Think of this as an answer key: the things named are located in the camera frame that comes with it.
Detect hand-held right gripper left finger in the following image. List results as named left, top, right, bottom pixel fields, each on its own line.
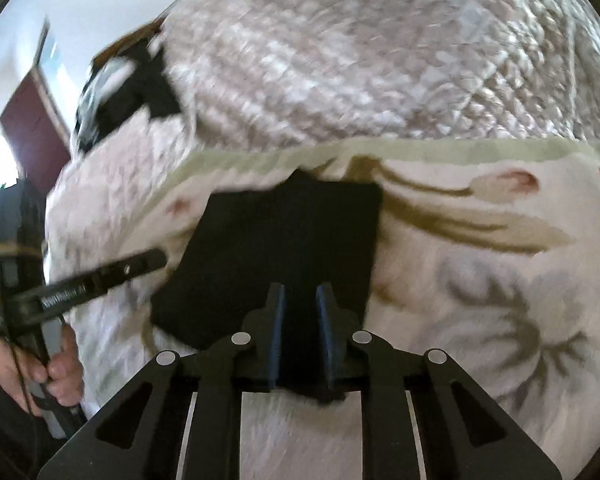
left=37, top=282, right=287, bottom=480

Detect person's left hand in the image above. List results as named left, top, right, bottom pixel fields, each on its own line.
left=0, top=324, right=85, bottom=409

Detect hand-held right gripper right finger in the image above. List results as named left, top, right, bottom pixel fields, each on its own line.
left=315, top=282, right=563, bottom=480

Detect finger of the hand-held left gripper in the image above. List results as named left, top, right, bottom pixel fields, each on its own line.
left=81, top=247, right=169, bottom=297

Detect dark red panel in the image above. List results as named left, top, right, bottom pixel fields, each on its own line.
left=0, top=71, right=72, bottom=192

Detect brown wooden headboard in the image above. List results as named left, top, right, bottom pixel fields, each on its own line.
left=91, top=14, right=167, bottom=63

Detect black pants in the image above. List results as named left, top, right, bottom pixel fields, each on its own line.
left=150, top=167, right=385, bottom=403

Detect white quilted bedspread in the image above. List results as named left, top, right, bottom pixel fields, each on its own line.
left=157, top=0, right=600, bottom=161

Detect floral blanket with green border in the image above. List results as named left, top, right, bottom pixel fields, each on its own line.
left=45, top=105, right=600, bottom=480

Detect black cable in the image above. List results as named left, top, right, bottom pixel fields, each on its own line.
left=0, top=255, right=43, bottom=416

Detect dark cloth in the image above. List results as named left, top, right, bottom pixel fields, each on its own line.
left=74, top=42, right=183, bottom=155

